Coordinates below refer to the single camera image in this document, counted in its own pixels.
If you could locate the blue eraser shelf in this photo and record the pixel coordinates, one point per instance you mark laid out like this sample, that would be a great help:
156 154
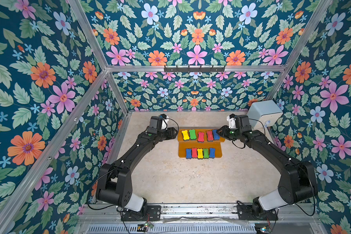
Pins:
215 135

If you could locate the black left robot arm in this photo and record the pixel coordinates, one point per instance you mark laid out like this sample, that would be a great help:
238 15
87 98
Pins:
114 185

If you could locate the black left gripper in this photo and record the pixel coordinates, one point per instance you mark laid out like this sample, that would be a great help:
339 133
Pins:
170 133

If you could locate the black hook rail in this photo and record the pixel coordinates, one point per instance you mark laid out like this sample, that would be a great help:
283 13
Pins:
194 68

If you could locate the blue eraser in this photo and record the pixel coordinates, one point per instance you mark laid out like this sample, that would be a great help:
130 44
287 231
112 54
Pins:
188 153
212 152

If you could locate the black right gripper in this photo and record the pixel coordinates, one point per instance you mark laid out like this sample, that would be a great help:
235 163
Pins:
222 131

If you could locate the blue eraser lower right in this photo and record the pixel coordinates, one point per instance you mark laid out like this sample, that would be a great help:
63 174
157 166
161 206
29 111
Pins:
212 152

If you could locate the red eraser lower shelf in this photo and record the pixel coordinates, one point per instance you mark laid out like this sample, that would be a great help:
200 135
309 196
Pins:
194 153

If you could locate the right small circuit board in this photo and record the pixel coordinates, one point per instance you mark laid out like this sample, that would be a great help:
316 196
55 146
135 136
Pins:
263 230

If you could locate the green eraser shelf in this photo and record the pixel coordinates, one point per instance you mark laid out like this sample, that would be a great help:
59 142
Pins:
206 153
192 134

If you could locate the blue eraser lower left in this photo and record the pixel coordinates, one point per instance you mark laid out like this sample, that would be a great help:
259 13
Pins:
188 153

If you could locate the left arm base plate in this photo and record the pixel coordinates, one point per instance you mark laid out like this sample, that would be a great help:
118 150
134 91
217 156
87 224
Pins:
148 213

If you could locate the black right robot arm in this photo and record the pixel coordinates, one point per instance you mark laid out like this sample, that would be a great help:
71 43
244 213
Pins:
297 178

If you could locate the red eraser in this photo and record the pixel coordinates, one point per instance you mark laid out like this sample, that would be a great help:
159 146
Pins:
210 136
201 136

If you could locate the yellow eraser shelf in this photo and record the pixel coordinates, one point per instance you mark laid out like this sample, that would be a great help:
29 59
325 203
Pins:
185 135
200 153

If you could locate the small green circuit board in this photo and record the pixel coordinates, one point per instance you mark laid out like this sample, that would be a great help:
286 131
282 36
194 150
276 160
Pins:
144 227

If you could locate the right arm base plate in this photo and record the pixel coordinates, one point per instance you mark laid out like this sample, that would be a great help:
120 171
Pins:
255 213

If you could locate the pale blue wall box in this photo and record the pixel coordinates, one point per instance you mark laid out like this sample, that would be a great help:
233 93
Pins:
264 114

